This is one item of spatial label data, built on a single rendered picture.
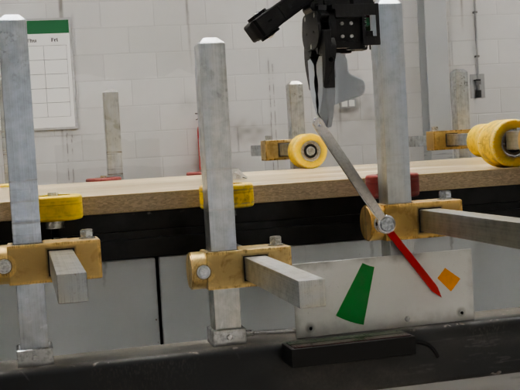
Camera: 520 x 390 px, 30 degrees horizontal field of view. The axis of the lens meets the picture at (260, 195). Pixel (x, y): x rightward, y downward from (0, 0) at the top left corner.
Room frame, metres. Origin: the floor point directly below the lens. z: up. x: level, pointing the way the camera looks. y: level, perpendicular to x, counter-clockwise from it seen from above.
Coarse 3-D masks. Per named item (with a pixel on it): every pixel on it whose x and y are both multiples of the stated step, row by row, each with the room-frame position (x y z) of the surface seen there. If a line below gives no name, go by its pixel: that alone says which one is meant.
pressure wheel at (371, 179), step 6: (372, 174) 1.47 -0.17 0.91; (414, 174) 1.44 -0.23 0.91; (366, 180) 1.46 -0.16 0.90; (372, 180) 1.44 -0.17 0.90; (414, 180) 1.43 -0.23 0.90; (372, 186) 1.44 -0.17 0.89; (414, 186) 1.43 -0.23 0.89; (372, 192) 1.44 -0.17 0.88; (414, 192) 1.43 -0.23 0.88; (378, 198) 1.43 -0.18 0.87
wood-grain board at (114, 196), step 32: (448, 160) 2.23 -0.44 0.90; (480, 160) 2.09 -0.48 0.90; (0, 192) 1.81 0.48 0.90; (64, 192) 1.63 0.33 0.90; (96, 192) 1.56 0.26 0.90; (128, 192) 1.48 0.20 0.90; (160, 192) 1.45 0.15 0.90; (192, 192) 1.46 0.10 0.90; (256, 192) 1.48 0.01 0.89; (288, 192) 1.49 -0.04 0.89; (320, 192) 1.51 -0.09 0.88; (352, 192) 1.52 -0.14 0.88
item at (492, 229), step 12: (420, 216) 1.33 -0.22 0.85; (432, 216) 1.29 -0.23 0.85; (444, 216) 1.25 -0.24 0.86; (456, 216) 1.22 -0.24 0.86; (468, 216) 1.18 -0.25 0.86; (480, 216) 1.17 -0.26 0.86; (492, 216) 1.16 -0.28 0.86; (504, 216) 1.15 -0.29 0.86; (420, 228) 1.33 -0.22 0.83; (432, 228) 1.29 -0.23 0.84; (444, 228) 1.25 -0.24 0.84; (456, 228) 1.22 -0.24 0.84; (468, 228) 1.18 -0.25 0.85; (480, 228) 1.15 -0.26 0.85; (492, 228) 1.12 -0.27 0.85; (504, 228) 1.10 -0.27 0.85; (516, 228) 1.07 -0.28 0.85; (480, 240) 1.16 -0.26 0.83; (492, 240) 1.13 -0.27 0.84; (504, 240) 1.10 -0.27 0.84; (516, 240) 1.07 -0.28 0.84
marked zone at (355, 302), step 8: (360, 272) 1.31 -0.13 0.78; (368, 272) 1.31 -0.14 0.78; (360, 280) 1.31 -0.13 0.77; (368, 280) 1.31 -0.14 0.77; (352, 288) 1.30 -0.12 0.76; (360, 288) 1.31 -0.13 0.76; (368, 288) 1.31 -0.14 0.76; (352, 296) 1.30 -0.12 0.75; (360, 296) 1.31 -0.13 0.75; (368, 296) 1.31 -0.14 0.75; (344, 304) 1.30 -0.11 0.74; (352, 304) 1.30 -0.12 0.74; (360, 304) 1.31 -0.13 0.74; (344, 312) 1.30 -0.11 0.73; (352, 312) 1.30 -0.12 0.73; (360, 312) 1.31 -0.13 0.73; (352, 320) 1.30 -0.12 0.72; (360, 320) 1.31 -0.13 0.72
